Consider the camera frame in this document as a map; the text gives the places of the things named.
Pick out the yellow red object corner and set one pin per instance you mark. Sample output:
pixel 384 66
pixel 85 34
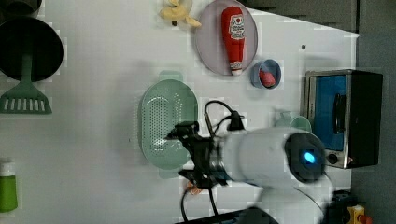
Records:
pixel 358 216

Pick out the mint green mug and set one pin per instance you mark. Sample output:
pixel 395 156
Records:
pixel 288 120

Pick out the small blue bowl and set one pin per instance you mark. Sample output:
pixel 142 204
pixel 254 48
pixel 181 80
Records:
pixel 266 66

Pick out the yellow banana peel toy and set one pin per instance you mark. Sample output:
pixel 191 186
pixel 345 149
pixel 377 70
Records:
pixel 177 12

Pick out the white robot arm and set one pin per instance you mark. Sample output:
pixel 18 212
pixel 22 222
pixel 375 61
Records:
pixel 286 163

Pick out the dark pot top left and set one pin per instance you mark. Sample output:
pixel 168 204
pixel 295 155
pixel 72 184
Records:
pixel 16 8

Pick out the mint green strainer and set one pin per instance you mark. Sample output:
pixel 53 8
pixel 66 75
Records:
pixel 164 105

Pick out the green bottle white cap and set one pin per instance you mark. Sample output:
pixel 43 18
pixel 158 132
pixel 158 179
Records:
pixel 8 186

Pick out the green slotted spatula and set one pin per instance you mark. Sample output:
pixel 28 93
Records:
pixel 25 97

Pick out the red toy strawberry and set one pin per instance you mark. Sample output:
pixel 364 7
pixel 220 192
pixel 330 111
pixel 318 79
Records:
pixel 267 79

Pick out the red ketchup bottle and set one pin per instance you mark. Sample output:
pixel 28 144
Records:
pixel 233 35

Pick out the grey round plate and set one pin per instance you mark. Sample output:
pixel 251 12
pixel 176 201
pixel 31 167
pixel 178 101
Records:
pixel 209 42

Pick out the black round pan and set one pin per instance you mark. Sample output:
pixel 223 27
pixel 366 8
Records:
pixel 30 36

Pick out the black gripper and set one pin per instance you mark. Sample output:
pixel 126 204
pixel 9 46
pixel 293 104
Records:
pixel 207 171

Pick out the orange slice toy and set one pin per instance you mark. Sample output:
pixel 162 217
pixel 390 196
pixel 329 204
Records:
pixel 193 189

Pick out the silver toaster oven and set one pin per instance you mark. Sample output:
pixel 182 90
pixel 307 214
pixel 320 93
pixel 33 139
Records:
pixel 344 109

